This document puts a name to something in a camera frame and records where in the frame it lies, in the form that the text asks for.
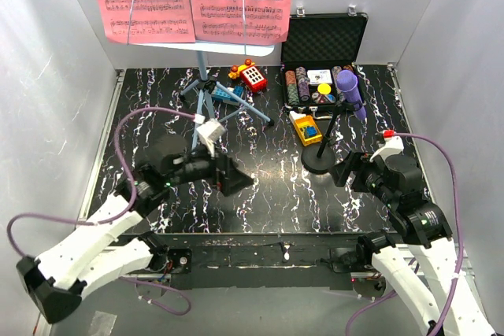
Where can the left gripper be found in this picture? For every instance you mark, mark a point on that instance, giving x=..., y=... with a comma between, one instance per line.
x=228, y=178

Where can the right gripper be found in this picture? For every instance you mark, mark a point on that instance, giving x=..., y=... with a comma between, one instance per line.
x=359, y=162

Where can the black microphone stand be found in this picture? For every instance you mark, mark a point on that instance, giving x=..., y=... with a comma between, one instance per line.
x=319, y=159

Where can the purple toy microphone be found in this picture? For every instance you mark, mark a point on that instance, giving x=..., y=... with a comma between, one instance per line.
x=347, y=83

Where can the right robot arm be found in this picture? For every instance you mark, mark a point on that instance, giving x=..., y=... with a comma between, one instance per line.
x=441, y=302

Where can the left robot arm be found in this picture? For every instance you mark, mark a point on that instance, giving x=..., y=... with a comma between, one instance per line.
x=59, y=279

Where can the yellow toy bin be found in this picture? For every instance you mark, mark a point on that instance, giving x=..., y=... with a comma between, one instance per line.
x=306, y=128

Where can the yellow round chip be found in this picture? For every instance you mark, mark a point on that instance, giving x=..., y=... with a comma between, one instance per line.
x=324, y=88

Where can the blue toy brick block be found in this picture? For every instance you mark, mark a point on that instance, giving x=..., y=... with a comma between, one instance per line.
x=224, y=96

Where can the white card deck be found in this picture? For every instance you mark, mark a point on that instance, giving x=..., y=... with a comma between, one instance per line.
x=319, y=76

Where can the light blue music stand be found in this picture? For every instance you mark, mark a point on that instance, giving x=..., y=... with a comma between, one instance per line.
x=205, y=110

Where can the red toy brick block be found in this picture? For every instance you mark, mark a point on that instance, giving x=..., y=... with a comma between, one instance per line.
x=253, y=79

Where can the orange yellow toy piece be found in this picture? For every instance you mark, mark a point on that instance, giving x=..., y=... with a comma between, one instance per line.
x=235, y=70

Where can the black poker chip case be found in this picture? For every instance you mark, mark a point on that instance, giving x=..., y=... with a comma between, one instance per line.
x=319, y=42

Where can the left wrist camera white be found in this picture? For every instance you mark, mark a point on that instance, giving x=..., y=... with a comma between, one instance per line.
x=208, y=134

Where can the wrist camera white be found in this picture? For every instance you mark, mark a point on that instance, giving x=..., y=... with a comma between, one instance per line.
x=208, y=134
x=392, y=145

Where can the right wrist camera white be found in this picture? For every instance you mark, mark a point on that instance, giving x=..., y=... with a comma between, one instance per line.
x=392, y=145

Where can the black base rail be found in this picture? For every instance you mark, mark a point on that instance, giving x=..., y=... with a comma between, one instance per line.
x=198, y=261

